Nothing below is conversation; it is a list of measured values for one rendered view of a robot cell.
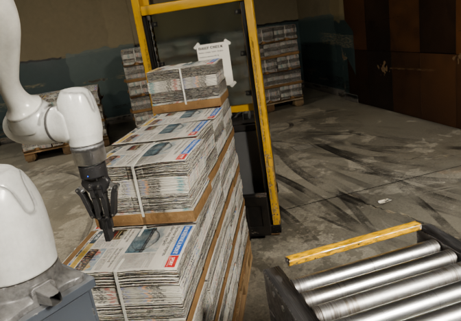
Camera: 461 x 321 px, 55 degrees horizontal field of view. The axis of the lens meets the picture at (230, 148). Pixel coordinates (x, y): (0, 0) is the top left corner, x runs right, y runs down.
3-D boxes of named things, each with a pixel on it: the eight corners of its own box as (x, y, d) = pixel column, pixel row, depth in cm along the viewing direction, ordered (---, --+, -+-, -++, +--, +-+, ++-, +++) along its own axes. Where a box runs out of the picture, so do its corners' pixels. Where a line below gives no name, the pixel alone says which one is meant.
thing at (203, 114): (138, 129, 209) (138, 126, 209) (156, 115, 236) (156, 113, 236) (215, 120, 203) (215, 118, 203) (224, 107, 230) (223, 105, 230)
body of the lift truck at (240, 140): (186, 234, 333) (167, 132, 311) (199, 204, 385) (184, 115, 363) (278, 228, 322) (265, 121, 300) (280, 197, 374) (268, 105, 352)
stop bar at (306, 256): (284, 261, 128) (283, 255, 127) (415, 226, 137) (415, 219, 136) (289, 267, 125) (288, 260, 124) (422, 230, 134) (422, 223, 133)
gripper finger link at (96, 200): (91, 184, 123) (86, 185, 124) (99, 221, 126) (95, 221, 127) (97, 180, 127) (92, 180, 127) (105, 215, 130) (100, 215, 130)
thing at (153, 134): (111, 146, 183) (110, 144, 183) (136, 129, 210) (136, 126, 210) (196, 138, 176) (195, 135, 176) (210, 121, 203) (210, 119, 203)
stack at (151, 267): (113, 479, 156) (53, 274, 134) (186, 285, 267) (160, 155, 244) (220, 482, 150) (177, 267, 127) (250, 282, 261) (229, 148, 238)
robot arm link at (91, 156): (79, 140, 127) (84, 160, 129) (63, 149, 118) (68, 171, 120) (108, 137, 126) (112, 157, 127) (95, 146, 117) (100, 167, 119)
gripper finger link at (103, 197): (100, 179, 127) (105, 179, 127) (110, 215, 130) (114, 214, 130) (95, 184, 123) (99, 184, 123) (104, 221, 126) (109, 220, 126)
